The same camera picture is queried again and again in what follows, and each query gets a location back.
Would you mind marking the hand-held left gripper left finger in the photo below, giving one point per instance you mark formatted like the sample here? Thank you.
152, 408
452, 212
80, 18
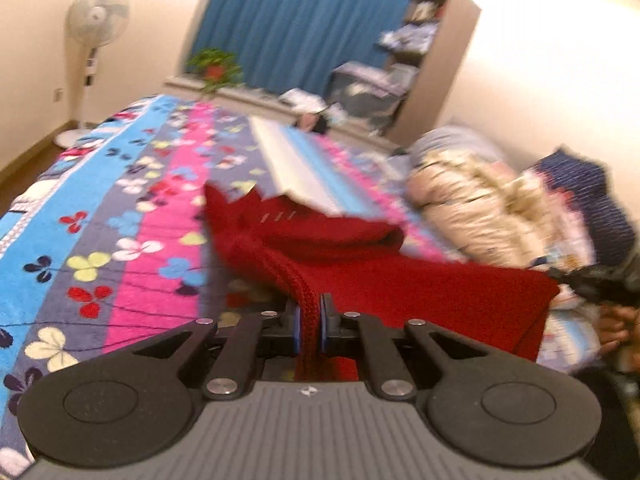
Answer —
297, 330

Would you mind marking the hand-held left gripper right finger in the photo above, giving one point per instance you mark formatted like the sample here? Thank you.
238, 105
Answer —
324, 327

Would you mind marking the open wooden shelf unit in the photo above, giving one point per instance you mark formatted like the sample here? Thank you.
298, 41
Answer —
425, 55

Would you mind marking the beige padded jacket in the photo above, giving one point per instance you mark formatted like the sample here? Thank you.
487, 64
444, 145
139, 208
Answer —
480, 210

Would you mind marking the blue curtain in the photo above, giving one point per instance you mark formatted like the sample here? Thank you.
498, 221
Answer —
300, 25

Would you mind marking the floral fleece blanket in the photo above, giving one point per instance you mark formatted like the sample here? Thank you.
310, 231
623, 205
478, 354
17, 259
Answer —
125, 220

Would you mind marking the red knit sweater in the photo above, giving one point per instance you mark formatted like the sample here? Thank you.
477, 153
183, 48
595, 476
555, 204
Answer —
380, 260

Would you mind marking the white standing fan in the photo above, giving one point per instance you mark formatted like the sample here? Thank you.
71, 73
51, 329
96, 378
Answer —
95, 20

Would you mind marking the grey pillow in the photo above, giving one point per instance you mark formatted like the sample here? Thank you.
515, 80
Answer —
450, 142

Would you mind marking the navy dotted cloth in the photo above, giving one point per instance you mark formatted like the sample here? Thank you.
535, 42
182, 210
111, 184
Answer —
585, 200

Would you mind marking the clear storage box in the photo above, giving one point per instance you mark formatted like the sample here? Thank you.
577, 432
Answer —
372, 90

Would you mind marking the person's right hand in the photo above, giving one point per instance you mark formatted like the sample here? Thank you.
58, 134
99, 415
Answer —
622, 330

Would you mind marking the potted green plant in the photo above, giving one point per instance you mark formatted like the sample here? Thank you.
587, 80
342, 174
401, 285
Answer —
215, 67

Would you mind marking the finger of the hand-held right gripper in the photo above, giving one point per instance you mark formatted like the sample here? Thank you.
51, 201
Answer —
562, 277

